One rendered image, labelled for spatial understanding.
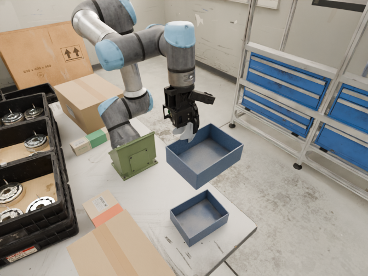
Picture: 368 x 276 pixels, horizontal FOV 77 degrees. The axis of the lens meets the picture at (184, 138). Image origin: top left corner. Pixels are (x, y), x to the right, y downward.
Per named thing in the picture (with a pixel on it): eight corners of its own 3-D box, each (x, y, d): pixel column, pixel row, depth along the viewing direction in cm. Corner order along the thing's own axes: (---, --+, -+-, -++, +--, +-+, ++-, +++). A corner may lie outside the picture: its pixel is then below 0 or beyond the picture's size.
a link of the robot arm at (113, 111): (106, 132, 118) (94, 107, 117) (130, 121, 122) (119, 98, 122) (107, 128, 106) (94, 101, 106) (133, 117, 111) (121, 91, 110)
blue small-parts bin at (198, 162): (209, 137, 86) (211, 122, 81) (240, 159, 77) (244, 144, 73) (166, 161, 76) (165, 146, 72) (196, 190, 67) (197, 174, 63)
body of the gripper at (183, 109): (163, 120, 72) (159, 84, 65) (185, 111, 76) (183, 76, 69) (178, 131, 67) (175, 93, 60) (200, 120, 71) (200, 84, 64)
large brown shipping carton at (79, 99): (63, 111, 165) (52, 86, 152) (101, 97, 181) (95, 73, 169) (89, 137, 143) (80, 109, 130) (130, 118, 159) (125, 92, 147)
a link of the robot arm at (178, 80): (183, 61, 66) (202, 69, 61) (184, 76, 69) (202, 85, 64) (161, 68, 63) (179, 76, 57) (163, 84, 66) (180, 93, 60)
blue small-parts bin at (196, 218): (206, 197, 109) (207, 188, 104) (227, 222, 99) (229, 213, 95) (170, 218, 100) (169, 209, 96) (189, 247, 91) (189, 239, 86)
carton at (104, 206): (86, 213, 102) (81, 203, 97) (111, 199, 108) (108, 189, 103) (102, 240, 93) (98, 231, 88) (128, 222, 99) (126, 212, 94)
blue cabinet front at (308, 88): (241, 104, 245) (251, 51, 209) (305, 138, 202) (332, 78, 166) (240, 105, 244) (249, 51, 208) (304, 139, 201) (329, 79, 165)
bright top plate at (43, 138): (46, 132, 122) (46, 132, 121) (46, 144, 114) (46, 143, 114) (24, 138, 118) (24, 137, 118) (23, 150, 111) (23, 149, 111)
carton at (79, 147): (109, 133, 146) (107, 125, 143) (114, 137, 143) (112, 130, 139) (72, 151, 133) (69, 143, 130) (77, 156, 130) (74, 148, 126)
